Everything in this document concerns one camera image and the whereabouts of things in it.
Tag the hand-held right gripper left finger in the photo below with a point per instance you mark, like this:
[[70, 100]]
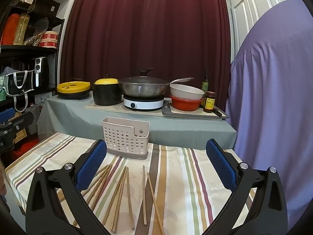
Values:
[[91, 166]]

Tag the white bowl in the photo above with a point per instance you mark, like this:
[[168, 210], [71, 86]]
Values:
[[185, 91]]

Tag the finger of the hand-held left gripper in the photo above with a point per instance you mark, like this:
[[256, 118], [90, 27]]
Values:
[[23, 121], [7, 115]]

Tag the brown sauce jar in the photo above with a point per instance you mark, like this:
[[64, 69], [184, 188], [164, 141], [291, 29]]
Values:
[[209, 102]]

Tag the green printed packet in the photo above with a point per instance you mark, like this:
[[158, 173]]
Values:
[[3, 88]]

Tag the yellow-lidded electric pan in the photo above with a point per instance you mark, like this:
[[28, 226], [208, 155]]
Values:
[[73, 87]]

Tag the red bowl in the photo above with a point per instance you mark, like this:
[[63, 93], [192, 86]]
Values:
[[185, 105]]

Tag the purple cloth cover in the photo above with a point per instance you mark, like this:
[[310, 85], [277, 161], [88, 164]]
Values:
[[269, 102]]

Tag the maroon curtain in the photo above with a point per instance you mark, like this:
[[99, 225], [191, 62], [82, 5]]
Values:
[[146, 29]]

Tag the dark oil bottle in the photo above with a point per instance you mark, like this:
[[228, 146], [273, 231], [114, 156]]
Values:
[[205, 84]]

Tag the orange-red packet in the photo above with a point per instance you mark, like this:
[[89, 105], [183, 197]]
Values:
[[9, 29]]

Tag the red box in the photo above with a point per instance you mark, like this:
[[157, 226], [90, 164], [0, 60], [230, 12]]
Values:
[[27, 146]]

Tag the black shelf rack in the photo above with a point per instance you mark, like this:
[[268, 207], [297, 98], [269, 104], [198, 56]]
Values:
[[29, 49]]

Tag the steel wok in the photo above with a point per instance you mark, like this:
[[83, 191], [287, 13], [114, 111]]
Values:
[[144, 91]]

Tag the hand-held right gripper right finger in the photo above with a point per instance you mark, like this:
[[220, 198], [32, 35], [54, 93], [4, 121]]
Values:
[[220, 166]]

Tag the white induction cooker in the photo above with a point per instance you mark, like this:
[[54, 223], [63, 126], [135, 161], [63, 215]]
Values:
[[146, 104]]

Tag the striped tablecloth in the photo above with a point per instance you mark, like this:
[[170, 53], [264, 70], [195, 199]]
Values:
[[176, 188]]

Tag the white panel door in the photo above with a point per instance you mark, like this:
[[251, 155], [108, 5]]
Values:
[[244, 12]]

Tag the wooden chopstick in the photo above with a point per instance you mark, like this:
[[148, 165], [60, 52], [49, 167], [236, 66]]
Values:
[[129, 198], [100, 191], [102, 175], [154, 200], [99, 184], [144, 195], [118, 200], [115, 195], [120, 204], [104, 169]]

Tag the black pot with yellow lid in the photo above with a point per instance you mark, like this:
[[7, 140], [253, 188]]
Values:
[[107, 95]]

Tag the light wooden board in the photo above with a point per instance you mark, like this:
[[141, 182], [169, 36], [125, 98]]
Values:
[[110, 109]]

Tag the black air fryer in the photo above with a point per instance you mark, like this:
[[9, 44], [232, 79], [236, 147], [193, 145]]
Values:
[[40, 71]]

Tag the glass wok lid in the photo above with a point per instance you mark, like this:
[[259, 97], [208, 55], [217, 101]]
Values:
[[144, 79]]

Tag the red and white round boxes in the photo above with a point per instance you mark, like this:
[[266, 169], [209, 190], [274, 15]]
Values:
[[49, 39]]

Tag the person's left hand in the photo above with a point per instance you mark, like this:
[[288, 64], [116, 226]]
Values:
[[1, 178]]

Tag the grey-rimmed cutting board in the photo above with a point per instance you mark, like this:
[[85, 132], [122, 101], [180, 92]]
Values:
[[190, 114]]

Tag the dark tote bag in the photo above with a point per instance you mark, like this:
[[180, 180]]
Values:
[[19, 82]]

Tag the perforated beige utensil holder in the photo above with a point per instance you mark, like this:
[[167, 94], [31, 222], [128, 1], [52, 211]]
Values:
[[117, 137]]

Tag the grey-green tablecloth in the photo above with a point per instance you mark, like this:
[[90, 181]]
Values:
[[183, 129]]

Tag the gold gift box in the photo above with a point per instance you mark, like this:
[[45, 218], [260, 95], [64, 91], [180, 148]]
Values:
[[21, 29]]

